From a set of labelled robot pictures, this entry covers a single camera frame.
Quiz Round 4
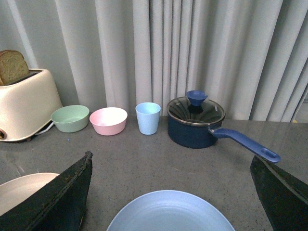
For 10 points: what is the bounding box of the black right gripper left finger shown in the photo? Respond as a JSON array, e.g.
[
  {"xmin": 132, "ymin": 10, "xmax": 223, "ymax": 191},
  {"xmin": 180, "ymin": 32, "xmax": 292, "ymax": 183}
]
[{"xmin": 0, "ymin": 151, "xmax": 93, "ymax": 231}]

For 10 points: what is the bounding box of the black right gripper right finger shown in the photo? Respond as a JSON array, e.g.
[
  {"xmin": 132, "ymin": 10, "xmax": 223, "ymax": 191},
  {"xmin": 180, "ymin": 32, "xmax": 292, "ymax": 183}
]
[{"xmin": 250, "ymin": 156, "xmax": 308, "ymax": 231}]

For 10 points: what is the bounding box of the light blue plate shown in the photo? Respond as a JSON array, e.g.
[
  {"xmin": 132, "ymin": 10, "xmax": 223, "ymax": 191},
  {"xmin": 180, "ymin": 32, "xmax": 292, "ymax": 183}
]
[{"xmin": 107, "ymin": 190, "xmax": 234, "ymax": 231}]

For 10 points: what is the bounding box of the beige plate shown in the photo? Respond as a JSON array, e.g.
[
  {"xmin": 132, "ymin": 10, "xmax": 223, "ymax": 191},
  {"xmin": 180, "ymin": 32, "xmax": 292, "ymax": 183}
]
[{"xmin": 0, "ymin": 173, "xmax": 59, "ymax": 215}]

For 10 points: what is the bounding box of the green bowl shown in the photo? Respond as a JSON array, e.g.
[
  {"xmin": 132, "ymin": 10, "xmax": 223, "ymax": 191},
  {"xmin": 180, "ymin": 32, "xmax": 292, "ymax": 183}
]
[{"xmin": 51, "ymin": 105, "xmax": 90, "ymax": 133}]

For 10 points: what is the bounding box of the pink bowl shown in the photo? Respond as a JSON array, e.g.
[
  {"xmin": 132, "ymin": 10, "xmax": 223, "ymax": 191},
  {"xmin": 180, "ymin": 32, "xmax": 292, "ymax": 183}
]
[{"xmin": 90, "ymin": 107, "xmax": 128, "ymax": 136}]

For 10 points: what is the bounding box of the cream toaster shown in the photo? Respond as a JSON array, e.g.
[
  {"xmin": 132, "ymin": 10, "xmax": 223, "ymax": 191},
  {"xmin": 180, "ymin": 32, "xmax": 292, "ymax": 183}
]
[{"xmin": 0, "ymin": 69, "xmax": 62, "ymax": 142}]

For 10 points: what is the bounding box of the dark blue saucepan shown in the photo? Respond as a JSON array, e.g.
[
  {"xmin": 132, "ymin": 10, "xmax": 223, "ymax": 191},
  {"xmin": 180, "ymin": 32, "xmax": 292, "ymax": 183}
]
[{"xmin": 168, "ymin": 111, "xmax": 281, "ymax": 163}]

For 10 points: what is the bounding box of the glass pot lid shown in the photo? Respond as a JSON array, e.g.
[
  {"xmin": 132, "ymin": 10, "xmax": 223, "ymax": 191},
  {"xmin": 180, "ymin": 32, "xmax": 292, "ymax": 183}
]
[{"xmin": 167, "ymin": 90, "xmax": 226, "ymax": 126}]

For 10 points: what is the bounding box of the light blue cup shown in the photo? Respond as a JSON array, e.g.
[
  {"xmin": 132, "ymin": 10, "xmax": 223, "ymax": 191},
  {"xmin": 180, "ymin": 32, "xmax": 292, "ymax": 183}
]
[{"xmin": 135, "ymin": 102, "xmax": 161, "ymax": 135}]

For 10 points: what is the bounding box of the grey curtain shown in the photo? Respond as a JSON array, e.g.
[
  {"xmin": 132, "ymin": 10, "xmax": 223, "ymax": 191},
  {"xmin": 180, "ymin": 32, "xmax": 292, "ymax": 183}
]
[{"xmin": 0, "ymin": 0, "xmax": 308, "ymax": 122}]

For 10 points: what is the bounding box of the brown bread slice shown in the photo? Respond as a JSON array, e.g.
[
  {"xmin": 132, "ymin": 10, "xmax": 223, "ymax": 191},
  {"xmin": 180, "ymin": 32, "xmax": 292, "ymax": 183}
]
[{"xmin": 0, "ymin": 50, "xmax": 29, "ymax": 86}]

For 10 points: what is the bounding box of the white power cable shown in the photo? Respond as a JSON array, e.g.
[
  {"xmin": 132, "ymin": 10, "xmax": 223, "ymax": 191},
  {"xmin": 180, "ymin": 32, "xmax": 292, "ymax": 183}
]
[{"xmin": 35, "ymin": 121, "xmax": 55, "ymax": 135}]

